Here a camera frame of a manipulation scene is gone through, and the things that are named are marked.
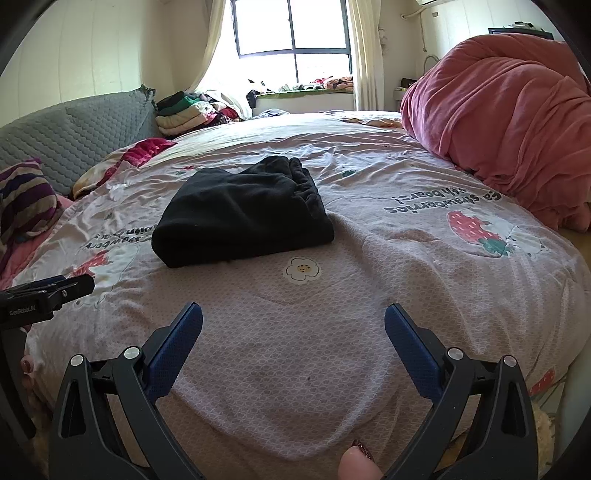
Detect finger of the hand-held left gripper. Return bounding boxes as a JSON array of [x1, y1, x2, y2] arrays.
[[0, 275, 69, 292], [46, 274, 96, 305]]

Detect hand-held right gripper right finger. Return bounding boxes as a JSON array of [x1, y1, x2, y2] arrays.
[[385, 303, 539, 480]]

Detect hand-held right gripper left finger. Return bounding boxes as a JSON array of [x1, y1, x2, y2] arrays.
[[48, 302, 204, 480]]

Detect black printed t-shirt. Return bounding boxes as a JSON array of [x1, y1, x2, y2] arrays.
[[151, 155, 335, 268]]

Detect pile of folded clothes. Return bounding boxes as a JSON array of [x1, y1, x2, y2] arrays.
[[154, 90, 252, 137]]

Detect clothes on window sill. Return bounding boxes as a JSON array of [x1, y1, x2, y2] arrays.
[[247, 76, 355, 95]]

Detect person's left hand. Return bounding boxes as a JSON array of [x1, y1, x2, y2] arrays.
[[18, 355, 38, 393]]

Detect person's right hand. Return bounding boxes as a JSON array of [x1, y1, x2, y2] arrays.
[[338, 438, 384, 480]]

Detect purple striped pillow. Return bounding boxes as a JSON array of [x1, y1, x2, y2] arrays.
[[0, 159, 58, 250]]

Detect pink cream pillow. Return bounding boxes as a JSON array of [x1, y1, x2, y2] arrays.
[[71, 138, 178, 199]]

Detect grey quilted headboard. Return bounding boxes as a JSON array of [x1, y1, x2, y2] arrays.
[[0, 85, 160, 197]]

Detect fluffy cream rug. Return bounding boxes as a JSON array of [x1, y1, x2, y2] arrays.
[[529, 397, 557, 480]]

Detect pink duvet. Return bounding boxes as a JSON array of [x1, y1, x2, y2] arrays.
[[400, 33, 591, 232]]

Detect cream curtain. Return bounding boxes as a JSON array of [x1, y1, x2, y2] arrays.
[[346, 0, 386, 112], [187, 0, 236, 93]]

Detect black framed window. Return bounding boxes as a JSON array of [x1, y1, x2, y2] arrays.
[[231, 0, 354, 86]]

